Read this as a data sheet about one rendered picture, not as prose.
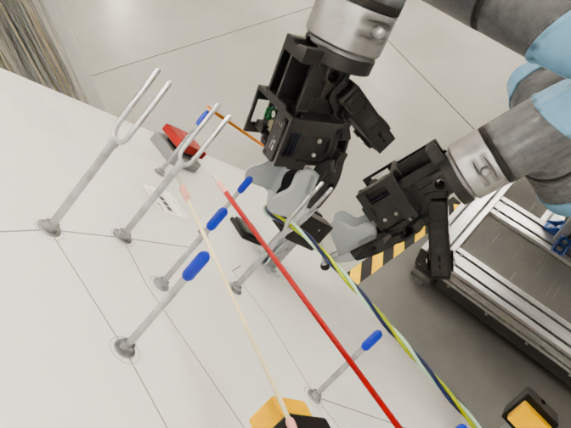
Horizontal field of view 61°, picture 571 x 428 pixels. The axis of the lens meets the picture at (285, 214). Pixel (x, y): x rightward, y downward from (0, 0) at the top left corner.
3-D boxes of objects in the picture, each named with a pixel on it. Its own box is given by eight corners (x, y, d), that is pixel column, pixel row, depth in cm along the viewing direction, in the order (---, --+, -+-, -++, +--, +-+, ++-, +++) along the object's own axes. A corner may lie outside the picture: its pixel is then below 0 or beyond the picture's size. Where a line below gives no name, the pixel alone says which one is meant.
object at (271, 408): (257, 443, 25) (283, 418, 25) (246, 419, 26) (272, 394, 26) (291, 446, 27) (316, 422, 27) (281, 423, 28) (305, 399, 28)
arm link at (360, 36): (365, -3, 49) (418, 27, 44) (347, 42, 51) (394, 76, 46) (306, -23, 44) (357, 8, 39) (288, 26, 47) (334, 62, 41)
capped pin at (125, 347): (124, 337, 32) (205, 243, 30) (138, 354, 32) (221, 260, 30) (109, 343, 31) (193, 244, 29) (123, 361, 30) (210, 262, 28)
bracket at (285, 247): (279, 278, 61) (305, 249, 60) (267, 273, 59) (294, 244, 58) (262, 253, 64) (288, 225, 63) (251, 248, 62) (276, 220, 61)
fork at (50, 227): (32, 217, 35) (148, 60, 32) (54, 222, 37) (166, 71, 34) (42, 236, 34) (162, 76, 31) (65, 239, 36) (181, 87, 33)
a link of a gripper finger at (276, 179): (226, 195, 58) (255, 134, 52) (268, 196, 61) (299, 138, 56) (235, 215, 56) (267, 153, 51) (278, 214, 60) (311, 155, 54)
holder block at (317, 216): (312, 251, 61) (333, 228, 60) (285, 239, 57) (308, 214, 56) (296, 230, 64) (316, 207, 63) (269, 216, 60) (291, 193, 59)
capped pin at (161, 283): (151, 276, 40) (216, 199, 38) (166, 282, 41) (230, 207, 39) (154, 288, 39) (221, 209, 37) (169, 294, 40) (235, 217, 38)
